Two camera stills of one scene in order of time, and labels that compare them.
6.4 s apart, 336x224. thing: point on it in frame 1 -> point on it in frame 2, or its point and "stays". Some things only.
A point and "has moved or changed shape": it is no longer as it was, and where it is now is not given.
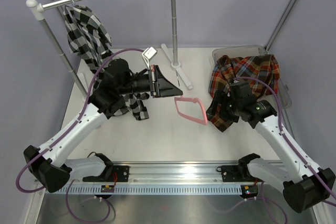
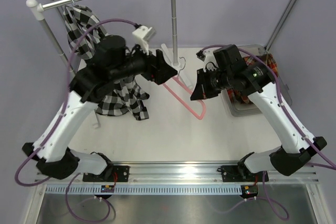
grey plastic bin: [255, 51] stays
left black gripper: [161, 87] -> [156, 68]
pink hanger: [203, 120] -> [203, 112]
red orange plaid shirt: [226, 68] has moved or changed shape
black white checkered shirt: [86, 34] stays
